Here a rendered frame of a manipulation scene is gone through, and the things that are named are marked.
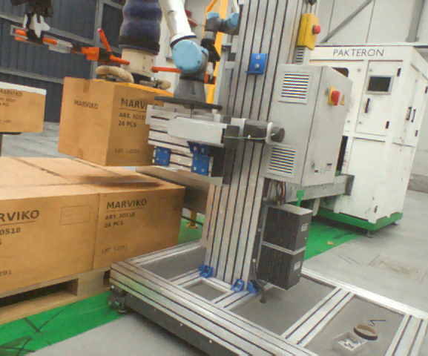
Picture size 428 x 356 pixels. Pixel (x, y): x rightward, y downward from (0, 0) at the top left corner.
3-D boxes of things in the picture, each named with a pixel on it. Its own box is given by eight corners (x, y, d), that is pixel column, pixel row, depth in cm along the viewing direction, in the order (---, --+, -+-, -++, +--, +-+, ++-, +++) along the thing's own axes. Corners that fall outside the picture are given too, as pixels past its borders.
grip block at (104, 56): (99, 62, 194) (101, 51, 193) (111, 64, 188) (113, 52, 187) (85, 59, 187) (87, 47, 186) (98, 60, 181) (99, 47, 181)
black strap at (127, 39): (139, 52, 222) (140, 45, 221) (168, 53, 209) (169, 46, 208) (109, 42, 203) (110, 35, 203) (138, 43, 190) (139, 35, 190)
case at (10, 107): (7, 126, 365) (10, 84, 360) (42, 132, 356) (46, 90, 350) (-51, 124, 307) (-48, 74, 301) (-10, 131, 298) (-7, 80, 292)
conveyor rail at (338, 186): (340, 192, 408) (344, 175, 405) (345, 193, 405) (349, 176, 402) (202, 212, 229) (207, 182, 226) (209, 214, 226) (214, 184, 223)
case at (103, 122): (139, 153, 251) (147, 93, 245) (184, 165, 229) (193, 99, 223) (56, 151, 202) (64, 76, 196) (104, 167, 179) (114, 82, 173)
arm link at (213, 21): (222, 12, 208) (208, 9, 206) (219, 33, 209) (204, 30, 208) (220, 16, 215) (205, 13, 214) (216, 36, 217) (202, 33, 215)
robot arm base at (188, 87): (212, 104, 171) (215, 82, 170) (191, 99, 159) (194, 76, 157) (187, 101, 180) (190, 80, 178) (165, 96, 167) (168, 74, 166)
